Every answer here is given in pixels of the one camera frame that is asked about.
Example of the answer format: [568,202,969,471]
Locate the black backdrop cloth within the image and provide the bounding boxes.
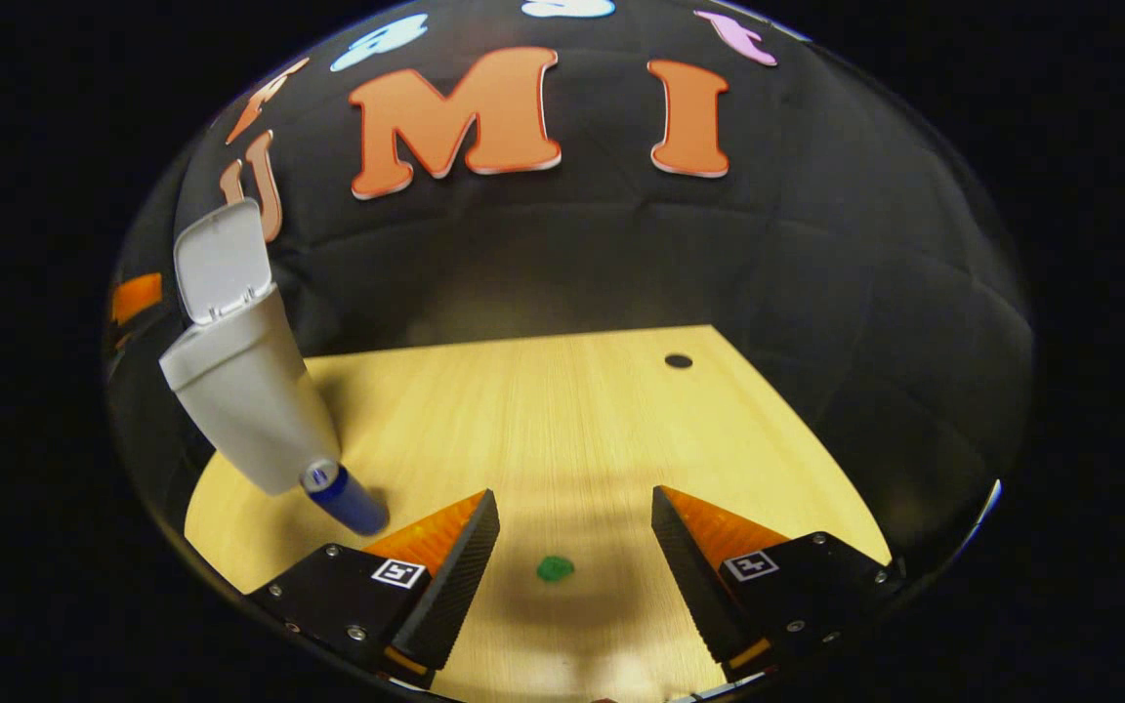
[108,0,1032,577]

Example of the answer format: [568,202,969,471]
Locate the white desktop garbage bin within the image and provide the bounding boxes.
[158,198,344,497]

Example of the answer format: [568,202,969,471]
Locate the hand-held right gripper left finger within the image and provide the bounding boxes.
[245,488,502,690]

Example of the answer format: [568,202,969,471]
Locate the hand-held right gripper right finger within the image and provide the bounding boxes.
[651,485,905,685]

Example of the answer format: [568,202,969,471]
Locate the wooden desktop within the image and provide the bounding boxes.
[184,325,894,703]

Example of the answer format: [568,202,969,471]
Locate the blue pop can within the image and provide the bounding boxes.
[300,459,391,537]

